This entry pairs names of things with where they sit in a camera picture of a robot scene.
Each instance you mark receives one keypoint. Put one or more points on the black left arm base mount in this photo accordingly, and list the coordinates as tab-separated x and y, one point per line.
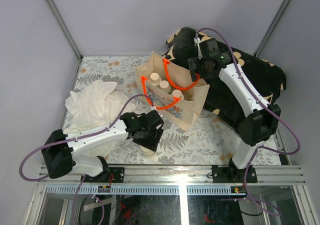
116	174

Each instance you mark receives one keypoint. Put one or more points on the cream bottle wooden cap front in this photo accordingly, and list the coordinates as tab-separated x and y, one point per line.
177	94

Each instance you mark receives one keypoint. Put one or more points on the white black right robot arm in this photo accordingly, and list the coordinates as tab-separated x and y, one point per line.
260	121

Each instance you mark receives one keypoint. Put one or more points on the beige canvas tote bag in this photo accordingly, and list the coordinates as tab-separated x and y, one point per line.
181	112

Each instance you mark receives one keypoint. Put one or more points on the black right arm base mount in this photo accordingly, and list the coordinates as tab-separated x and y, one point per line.
230	174

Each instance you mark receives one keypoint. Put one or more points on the black plush flower pillow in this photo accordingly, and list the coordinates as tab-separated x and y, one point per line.
268	79

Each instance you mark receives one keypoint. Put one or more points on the white crumpled cloth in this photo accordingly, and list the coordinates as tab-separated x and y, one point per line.
96	105

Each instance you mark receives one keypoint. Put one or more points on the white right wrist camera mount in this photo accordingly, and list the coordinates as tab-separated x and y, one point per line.
197	42

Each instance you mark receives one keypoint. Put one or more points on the aluminium corner frame post right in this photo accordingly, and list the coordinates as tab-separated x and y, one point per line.
273	25

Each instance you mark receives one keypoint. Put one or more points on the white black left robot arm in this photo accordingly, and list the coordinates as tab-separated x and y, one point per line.
67	155

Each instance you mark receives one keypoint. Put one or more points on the aluminium front rail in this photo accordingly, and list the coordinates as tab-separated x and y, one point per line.
265	175

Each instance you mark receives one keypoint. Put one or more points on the wide cream jar wooden lid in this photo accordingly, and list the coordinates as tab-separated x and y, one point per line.
148	153

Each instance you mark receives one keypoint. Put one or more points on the cream bottle wooden cap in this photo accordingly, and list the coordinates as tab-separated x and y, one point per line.
155	79
177	94

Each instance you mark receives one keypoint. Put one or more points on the grey slotted cable duct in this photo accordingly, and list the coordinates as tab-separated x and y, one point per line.
215	190

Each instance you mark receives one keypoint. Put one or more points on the aluminium corner frame post left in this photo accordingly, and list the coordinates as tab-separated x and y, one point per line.
64	29

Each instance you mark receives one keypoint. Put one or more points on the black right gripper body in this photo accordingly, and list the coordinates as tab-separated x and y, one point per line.
195	63

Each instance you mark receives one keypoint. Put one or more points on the aluminium corner frame post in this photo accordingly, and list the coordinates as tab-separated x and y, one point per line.
273	25
64	29

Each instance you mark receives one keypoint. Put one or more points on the floral patterned table cloth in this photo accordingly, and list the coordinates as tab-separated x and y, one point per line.
209	141

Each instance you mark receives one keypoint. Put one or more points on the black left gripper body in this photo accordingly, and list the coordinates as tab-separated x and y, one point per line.
157	128

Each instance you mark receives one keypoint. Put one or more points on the green bottle wooden cap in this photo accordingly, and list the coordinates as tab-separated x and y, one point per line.
165	86

